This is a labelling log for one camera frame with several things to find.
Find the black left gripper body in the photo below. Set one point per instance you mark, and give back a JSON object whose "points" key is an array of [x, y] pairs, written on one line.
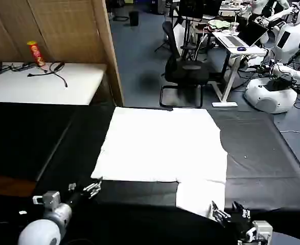
{"points": [[78, 198]]}

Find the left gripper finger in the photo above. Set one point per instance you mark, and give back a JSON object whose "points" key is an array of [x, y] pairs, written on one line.
{"points": [[72, 186], [93, 187]]}

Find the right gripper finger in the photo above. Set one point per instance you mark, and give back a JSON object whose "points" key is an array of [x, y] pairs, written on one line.
{"points": [[243, 209], [220, 213]]}

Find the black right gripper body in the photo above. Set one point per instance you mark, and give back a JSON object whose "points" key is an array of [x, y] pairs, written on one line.
{"points": [[238, 225]]}

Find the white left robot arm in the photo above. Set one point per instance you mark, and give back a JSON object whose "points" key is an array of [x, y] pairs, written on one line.
{"points": [[41, 228]]}

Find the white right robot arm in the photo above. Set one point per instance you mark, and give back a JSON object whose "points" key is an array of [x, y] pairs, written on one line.
{"points": [[261, 231]]}

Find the black table cover cloth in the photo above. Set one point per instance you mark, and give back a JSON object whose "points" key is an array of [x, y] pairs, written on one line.
{"points": [[254, 158]]}

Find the white shirt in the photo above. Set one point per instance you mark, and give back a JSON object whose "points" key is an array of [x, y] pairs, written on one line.
{"points": [[162, 145]]}

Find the white side table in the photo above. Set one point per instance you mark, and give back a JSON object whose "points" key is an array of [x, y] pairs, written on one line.
{"points": [[45, 84]]}

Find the red chips can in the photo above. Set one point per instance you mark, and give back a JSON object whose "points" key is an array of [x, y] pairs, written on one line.
{"points": [[36, 54]]}

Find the black office chair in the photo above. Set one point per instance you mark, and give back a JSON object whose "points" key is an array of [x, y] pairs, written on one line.
{"points": [[185, 70]]}

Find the bamboo folding screen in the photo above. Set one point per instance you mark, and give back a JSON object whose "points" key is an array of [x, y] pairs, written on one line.
{"points": [[63, 30]]}

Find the white standing desk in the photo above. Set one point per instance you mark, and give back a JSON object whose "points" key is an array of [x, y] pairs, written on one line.
{"points": [[231, 51]]}

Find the blue computer mouse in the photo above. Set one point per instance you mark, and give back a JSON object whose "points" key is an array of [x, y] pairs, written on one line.
{"points": [[241, 48]]}

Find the black waste bin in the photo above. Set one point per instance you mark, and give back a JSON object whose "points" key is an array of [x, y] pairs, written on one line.
{"points": [[134, 18]]}

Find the silver open laptop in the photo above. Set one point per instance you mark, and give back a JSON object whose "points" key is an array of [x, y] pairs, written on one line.
{"points": [[249, 34]]}

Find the white humanoid robot wheeled base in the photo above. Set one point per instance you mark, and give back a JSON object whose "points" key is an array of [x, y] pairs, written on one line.
{"points": [[290, 38]]}

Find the clear plastic cup with straw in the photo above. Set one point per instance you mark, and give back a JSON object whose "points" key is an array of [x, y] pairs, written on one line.
{"points": [[234, 26]]}

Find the green cloth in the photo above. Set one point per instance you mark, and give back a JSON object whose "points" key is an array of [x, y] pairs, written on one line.
{"points": [[218, 24]]}

